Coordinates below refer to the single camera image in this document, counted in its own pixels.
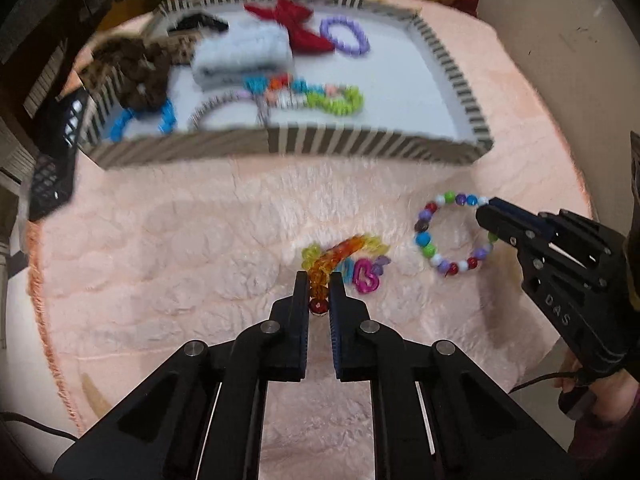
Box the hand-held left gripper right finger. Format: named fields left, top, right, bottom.
left=327, top=271, right=583, bottom=480

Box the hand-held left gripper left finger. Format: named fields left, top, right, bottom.
left=52, top=270, right=311, bottom=480

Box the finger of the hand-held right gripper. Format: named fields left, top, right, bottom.
left=487, top=198, right=558, bottom=237
left=475, top=206, right=524, bottom=247

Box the round multicolour bead bracelet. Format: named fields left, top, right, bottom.
left=414, top=191, right=498, bottom=277

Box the orange yellow bead bracelet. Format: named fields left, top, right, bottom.
left=301, top=232, right=391, bottom=317

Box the striped cardboard tray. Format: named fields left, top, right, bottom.
left=75, top=0, right=496, bottom=168

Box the colourful mixed bead bracelet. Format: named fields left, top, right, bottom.
left=243, top=74, right=308, bottom=108

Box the purple bead bracelet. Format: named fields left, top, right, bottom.
left=320, top=16, right=371, bottom=57

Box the light blue fluffy scrunchie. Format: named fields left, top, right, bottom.
left=191, top=25, right=293, bottom=92

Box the red knitted bow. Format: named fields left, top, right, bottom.
left=244, top=0, right=336, bottom=55

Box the leopard print bow scrunchie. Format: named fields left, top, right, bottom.
left=80, top=35, right=198, bottom=111

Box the person's right forearm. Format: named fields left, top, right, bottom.
left=567, top=407, right=640, bottom=480

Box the person's right hand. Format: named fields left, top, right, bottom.
left=559, top=349, right=640, bottom=417

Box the black smartphone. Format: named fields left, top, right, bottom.
left=27, top=95, right=86, bottom=222

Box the black hair clip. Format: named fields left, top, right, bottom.
left=167, top=10, right=230, bottom=37

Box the pink heart bead bracelet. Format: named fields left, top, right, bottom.
left=340, top=255, right=391, bottom=295

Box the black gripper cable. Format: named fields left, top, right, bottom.
left=509, top=371, right=581, bottom=394

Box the green bead bracelet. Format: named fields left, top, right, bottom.
left=306, top=85, right=363, bottom=116

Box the grey bead bracelet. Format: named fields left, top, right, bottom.
left=187, top=92, right=268, bottom=133

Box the blue bead bracelet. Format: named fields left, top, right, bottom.
left=109, top=97, right=178, bottom=143

